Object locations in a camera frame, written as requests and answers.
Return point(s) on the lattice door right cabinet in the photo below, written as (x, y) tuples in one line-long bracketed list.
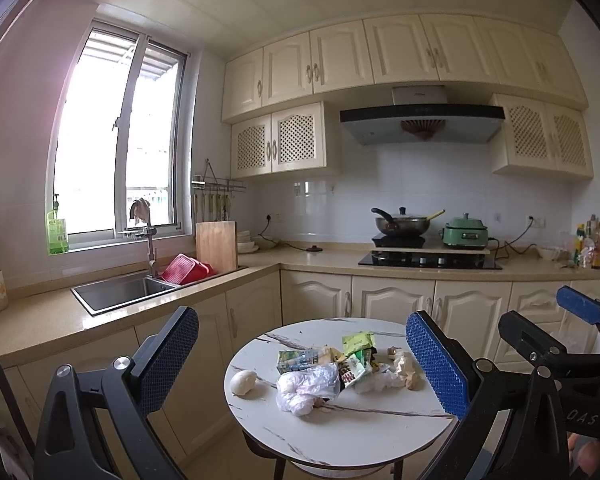
[(541, 140)]

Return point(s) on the stacked white bowls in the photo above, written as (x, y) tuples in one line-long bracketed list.
[(245, 243)]

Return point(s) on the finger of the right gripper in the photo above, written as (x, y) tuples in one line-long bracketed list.
[(580, 305), (528, 339)]

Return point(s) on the white plastic bag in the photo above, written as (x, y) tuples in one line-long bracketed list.
[(298, 392)]

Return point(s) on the upper cream wall cabinets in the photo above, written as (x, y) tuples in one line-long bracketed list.
[(282, 101)]

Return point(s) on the green dish soap bottle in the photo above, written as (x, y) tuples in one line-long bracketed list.
[(56, 231)]

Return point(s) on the red plastic basket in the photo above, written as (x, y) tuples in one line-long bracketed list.
[(184, 270)]

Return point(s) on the white tissue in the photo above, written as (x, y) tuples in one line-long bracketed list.
[(382, 379)]

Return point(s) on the white egg-shaped bun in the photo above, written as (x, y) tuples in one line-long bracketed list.
[(243, 382)]

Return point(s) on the black gas stove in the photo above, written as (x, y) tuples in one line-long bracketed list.
[(432, 258)]

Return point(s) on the stainless steel sink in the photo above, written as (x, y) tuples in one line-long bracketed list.
[(119, 292)]

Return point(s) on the condiment bottles group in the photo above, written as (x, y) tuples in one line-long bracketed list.
[(586, 251)]

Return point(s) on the round white marble table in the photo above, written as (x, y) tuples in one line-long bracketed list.
[(356, 433)]

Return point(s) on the brown paper ball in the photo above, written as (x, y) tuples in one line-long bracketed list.
[(402, 369)]

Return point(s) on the lower cream base cabinets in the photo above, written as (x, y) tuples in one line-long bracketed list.
[(40, 333)]

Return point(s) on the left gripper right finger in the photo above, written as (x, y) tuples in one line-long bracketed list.
[(436, 356)]

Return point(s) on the light green snack packet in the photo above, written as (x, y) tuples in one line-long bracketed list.
[(357, 342)]

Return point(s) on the black range hood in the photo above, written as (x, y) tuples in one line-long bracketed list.
[(423, 115)]

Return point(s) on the wall utensil rack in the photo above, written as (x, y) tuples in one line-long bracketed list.
[(212, 197)]

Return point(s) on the chrome kitchen faucet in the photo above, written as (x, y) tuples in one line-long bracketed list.
[(141, 215)]

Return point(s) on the wooden cutting board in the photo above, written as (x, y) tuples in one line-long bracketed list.
[(216, 244)]

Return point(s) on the black wok with lid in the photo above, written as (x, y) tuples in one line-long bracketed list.
[(403, 224)]

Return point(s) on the green electric cooker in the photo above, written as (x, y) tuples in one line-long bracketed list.
[(465, 232)]

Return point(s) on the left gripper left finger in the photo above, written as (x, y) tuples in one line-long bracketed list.
[(160, 359)]

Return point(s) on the green white snack wrapper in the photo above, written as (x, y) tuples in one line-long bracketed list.
[(355, 366)]

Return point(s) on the window with white frame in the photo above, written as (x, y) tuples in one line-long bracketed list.
[(117, 137)]

